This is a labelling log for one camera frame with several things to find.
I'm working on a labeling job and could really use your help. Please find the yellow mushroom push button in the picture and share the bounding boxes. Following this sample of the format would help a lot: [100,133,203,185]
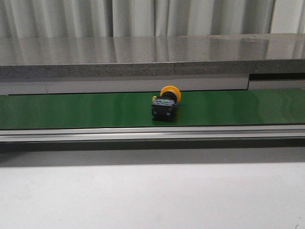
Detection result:
[151,85,182,122]

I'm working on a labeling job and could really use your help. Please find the green conveyor belt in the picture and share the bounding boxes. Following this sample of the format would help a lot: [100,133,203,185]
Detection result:
[0,89,305,130]

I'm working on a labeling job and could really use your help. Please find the white pleated curtain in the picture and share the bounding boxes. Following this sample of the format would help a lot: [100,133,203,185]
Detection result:
[0,0,305,38]

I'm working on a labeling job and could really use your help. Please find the grey conveyor rear rail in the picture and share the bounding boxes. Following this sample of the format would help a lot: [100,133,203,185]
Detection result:
[0,73,305,95]

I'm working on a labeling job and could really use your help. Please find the aluminium conveyor front rail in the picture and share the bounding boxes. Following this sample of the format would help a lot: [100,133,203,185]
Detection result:
[0,125,305,149]

